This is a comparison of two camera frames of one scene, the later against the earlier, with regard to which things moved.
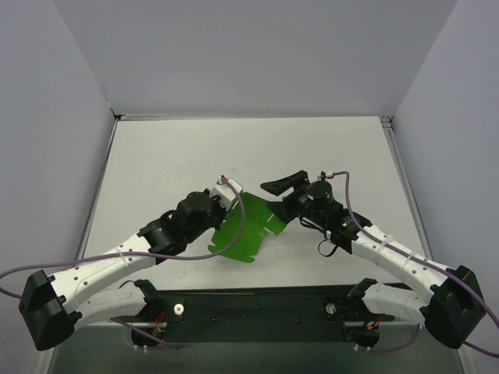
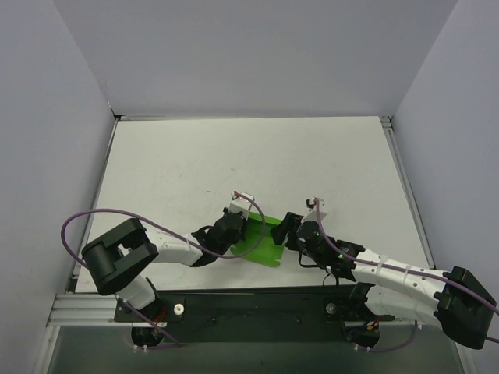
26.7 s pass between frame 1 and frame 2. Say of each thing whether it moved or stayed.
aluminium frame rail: stayed
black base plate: stayed
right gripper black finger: moved
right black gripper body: moved
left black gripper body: moved
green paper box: moved
